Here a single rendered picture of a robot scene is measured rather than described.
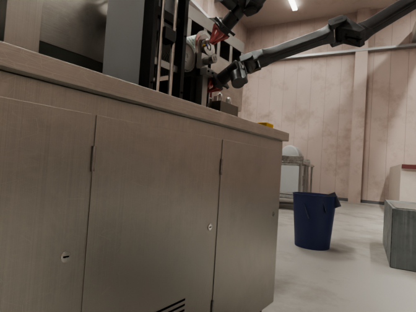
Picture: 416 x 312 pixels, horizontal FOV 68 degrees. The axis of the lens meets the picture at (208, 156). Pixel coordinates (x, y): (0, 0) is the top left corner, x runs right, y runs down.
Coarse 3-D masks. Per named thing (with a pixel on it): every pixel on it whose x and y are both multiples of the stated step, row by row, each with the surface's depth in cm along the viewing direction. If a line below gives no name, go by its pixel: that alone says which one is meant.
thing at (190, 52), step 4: (188, 44) 130; (188, 48) 131; (192, 48) 132; (188, 52) 130; (192, 52) 133; (188, 56) 130; (192, 56) 133; (188, 60) 130; (192, 60) 133; (188, 64) 131; (192, 64) 133; (184, 68) 128; (188, 68) 130; (192, 68) 132
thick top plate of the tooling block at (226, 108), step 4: (220, 100) 144; (212, 104) 147; (216, 104) 145; (220, 104) 144; (224, 104) 147; (228, 104) 150; (212, 108) 147; (216, 108) 145; (220, 108) 144; (224, 108) 147; (228, 108) 150; (232, 108) 152; (236, 108) 156; (224, 112) 147; (228, 112) 150; (232, 112) 152; (236, 112) 156
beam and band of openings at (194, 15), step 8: (192, 8) 182; (192, 16) 182; (200, 16) 188; (192, 24) 188; (200, 24) 188; (208, 24) 195; (192, 32) 194; (208, 32) 198; (224, 40) 210; (232, 40) 218; (216, 48) 204; (224, 48) 219; (232, 48) 218; (240, 48) 227; (224, 56) 218; (232, 56) 232
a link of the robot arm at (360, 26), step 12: (408, 0) 116; (384, 12) 117; (396, 12) 116; (408, 12) 118; (348, 24) 119; (360, 24) 117; (372, 24) 116; (384, 24) 117; (336, 36) 125; (348, 36) 121; (360, 36) 117
